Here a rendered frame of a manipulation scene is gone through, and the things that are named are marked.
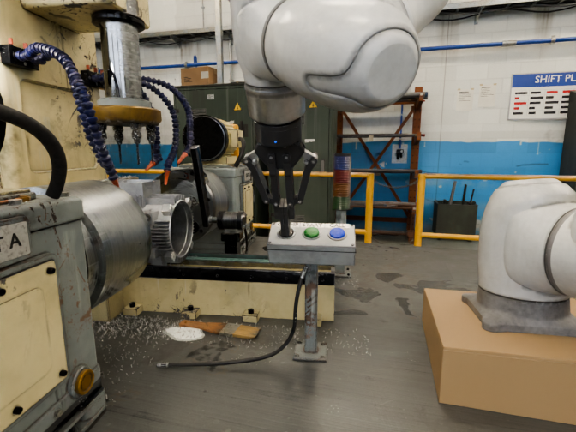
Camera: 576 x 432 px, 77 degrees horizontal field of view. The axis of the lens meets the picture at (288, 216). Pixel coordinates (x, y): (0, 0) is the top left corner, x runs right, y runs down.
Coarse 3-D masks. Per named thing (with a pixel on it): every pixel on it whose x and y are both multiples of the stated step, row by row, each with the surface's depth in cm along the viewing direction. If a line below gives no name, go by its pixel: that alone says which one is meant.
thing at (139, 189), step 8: (120, 184) 95; (128, 184) 94; (136, 184) 94; (144, 184) 95; (152, 184) 99; (128, 192) 95; (136, 192) 94; (144, 192) 95; (152, 192) 99; (160, 192) 104; (136, 200) 95; (144, 200) 95
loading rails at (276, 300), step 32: (192, 256) 107; (224, 256) 107; (256, 256) 105; (128, 288) 97; (160, 288) 96; (192, 288) 95; (224, 288) 94; (256, 288) 93; (288, 288) 92; (320, 288) 91; (256, 320) 91; (320, 320) 89
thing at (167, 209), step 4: (188, 200) 104; (164, 204) 93; (168, 204) 93; (164, 208) 92; (168, 208) 92; (172, 208) 94; (164, 212) 92; (168, 212) 92; (192, 244) 108; (168, 252) 95; (172, 252) 94; (164, 256) 94; (168, 256) 94; (172, 256) 94; (168, 260) 95; (172, 260) 95
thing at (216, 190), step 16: (160, 176) 120; (176, 176) 120; (192, 176) 119; (208, 176) 128; (176, 192) 120; (192, 192) 120; (208, 192) 119; (224, 192) 132; (192, 208) 121; (224, 208) 131; (192, 240) 123
